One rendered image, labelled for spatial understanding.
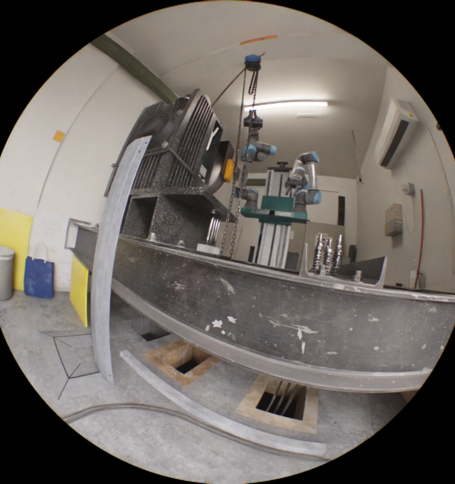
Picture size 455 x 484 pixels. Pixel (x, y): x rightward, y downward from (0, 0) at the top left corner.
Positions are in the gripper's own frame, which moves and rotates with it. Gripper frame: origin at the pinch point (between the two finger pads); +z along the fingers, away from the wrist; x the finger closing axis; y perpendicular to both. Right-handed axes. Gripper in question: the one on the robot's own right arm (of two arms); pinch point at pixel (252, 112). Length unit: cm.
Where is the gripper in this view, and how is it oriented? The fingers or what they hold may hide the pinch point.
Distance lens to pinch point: 121.2
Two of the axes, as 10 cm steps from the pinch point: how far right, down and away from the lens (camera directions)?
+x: -9.8, -1.5, 1.7
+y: -1.6, 9.9, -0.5
